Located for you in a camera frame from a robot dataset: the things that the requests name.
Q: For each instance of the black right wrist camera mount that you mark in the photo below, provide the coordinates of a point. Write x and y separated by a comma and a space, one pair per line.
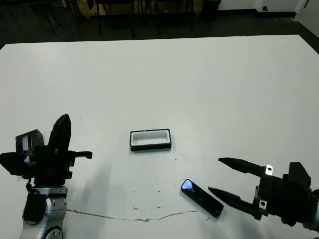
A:
299, 174

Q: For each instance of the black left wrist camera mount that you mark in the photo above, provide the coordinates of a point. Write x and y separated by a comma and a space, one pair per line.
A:
12, 161

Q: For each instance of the black chair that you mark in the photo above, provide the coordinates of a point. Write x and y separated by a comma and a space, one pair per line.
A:
52, 15
112, 1
174, 1

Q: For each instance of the black trash bin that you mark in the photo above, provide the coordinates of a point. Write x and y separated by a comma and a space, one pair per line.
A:
211, 10

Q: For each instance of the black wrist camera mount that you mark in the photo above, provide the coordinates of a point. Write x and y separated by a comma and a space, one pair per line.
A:
12, 161
299, 174

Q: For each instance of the black box with white insert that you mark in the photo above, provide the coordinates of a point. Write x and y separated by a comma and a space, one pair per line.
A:
149, 148

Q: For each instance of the black phone-like camera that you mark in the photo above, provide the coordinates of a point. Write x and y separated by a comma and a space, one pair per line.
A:
202, 198

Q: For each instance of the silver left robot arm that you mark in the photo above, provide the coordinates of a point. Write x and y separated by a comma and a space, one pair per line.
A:
56, 201

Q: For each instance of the black carton box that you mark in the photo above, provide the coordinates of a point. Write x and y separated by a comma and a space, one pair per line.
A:
36, 135

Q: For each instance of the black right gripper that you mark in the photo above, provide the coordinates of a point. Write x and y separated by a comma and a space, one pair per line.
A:
274, 196

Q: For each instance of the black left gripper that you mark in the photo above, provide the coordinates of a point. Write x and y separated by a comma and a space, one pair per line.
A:
51, 166

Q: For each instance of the small black wall fitting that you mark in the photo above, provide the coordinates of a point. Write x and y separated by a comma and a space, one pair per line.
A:
266, 8

